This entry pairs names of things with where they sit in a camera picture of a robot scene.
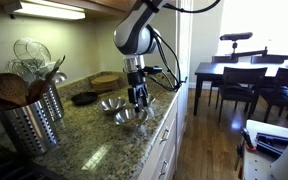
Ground black flat case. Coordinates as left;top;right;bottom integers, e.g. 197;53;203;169
255;132;288;158

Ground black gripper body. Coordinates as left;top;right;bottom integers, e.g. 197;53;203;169
127;69;148;90

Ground plain wooden spoon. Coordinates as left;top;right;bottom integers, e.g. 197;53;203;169
26;78;52;105

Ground bright window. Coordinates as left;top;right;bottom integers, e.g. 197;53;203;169
217;0;288;56

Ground black stereo camera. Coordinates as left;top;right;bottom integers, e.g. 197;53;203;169
219;32;254;42

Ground silver bowl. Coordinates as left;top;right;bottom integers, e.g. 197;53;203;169
113;107;149;132
97;97;128;116

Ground black orange bar clamp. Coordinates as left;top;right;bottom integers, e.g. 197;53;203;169
240;128;257;153

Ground perforated robot mounting table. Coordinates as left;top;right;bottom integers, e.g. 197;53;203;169
242;119;288;180

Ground wire whisk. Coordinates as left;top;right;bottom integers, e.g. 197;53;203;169
5;59;35;84

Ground dark wooden dining table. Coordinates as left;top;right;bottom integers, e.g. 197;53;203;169
193;60;288;117

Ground round wooden board stack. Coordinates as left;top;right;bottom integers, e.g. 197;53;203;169
90;74;121;94

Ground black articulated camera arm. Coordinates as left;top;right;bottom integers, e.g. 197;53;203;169
228;39;269;64

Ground chickpeas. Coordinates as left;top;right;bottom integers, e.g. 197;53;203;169
122;118;140;129

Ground silver drawer handle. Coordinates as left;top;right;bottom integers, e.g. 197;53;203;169
159;128;170;144
158;160;169;179

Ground white cabinet drawers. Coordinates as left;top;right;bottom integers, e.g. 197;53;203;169
138;89;188;180

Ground black cast iron skillet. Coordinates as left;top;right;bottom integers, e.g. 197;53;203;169
71;91;100;107

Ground perforated steel utensil holder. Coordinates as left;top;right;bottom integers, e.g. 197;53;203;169
0;99;59;158
42;81;66;123

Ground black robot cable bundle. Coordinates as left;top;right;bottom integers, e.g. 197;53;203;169
143;0;222;93

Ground under-cabinet strip light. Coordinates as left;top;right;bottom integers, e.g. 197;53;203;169
3;1;87;21

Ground black bar clamp silver rail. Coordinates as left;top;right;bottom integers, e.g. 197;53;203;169
235;143;247;180

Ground slotted wooden spoon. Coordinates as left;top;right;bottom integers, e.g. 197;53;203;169
0;73;28;108

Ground silver ladle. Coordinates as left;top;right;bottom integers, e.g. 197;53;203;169
52;70;68;84

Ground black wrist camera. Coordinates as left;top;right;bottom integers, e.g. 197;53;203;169
143;65;164;75

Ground wooden spatula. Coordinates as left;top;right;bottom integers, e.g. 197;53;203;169
45;54;67;84

